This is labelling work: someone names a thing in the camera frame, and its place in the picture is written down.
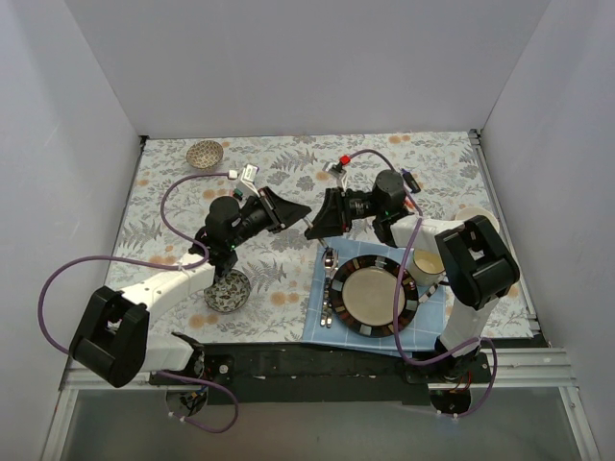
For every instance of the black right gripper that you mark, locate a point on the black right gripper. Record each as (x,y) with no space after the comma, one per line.
(342,209)

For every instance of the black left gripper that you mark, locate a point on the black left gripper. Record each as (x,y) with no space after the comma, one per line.
(272,209)

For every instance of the grey white marker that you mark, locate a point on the grey white marker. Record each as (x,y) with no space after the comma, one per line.
(318,229)

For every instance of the black purple highlighter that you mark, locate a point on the black purple highlighter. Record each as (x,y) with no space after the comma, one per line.
(411,184)

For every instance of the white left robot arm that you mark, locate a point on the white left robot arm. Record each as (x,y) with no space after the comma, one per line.
(112,337)

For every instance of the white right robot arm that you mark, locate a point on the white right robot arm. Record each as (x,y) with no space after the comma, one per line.
(479,269)

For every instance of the silver spoon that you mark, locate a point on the silver spoon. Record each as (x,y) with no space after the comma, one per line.
(328,274)

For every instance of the silver fork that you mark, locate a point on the silver fork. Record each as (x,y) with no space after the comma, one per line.
(331,288)

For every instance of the floral patterned table mat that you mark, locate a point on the floral patterned table mat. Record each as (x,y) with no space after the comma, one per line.
(167,205)

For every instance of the striped rim dinner plate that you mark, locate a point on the striped rim dinner plate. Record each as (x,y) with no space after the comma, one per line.
(372,296)

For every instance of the leaf patterned bowl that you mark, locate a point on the leaf patterned bowl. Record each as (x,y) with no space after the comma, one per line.
(229,293)

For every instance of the small patterned brown bowl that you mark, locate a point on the small patterned brown bowl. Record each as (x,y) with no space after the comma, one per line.
(205,154)

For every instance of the plain cream bowl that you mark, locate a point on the plain cream bowl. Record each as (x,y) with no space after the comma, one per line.
(472,211)

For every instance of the blue checked cloth napkin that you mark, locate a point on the blue checked cloth napkin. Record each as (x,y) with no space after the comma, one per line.
(421,334)

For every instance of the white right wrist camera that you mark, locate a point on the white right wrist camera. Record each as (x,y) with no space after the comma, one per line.
(338,172)

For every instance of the cream mug black handle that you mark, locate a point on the cream mug black handle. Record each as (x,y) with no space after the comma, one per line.
(426,268)

